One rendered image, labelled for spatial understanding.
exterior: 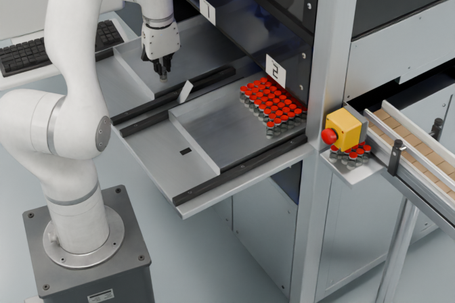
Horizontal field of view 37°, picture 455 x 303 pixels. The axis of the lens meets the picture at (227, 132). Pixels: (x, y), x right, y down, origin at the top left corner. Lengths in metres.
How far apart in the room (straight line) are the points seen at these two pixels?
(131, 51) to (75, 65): 0.80
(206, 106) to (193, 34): 0.34
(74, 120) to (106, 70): 0.76
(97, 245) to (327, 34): 0.71
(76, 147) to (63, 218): 0.24
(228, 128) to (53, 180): 0.58
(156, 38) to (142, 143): 0.29
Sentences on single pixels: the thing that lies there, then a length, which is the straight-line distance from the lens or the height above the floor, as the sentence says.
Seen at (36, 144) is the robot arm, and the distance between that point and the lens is 1.35.
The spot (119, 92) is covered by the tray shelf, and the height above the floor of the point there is 0.88.
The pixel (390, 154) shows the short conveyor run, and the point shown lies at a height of 0.93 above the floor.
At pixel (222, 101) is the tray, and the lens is 1.89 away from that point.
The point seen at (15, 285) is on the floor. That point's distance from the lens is 2.68.
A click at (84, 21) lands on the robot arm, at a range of 1.33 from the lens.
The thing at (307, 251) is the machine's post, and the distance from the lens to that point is 2.10.
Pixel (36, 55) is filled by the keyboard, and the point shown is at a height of 0.83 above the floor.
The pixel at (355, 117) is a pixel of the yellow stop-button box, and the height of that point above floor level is 1.03.
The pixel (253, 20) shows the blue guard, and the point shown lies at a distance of 1.79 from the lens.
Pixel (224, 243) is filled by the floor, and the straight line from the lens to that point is 2.66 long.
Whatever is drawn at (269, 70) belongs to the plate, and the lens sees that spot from 1.80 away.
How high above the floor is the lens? 2.14
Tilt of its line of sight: 44 degrees down
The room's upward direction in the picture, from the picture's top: 1 degrees counter-clockwise
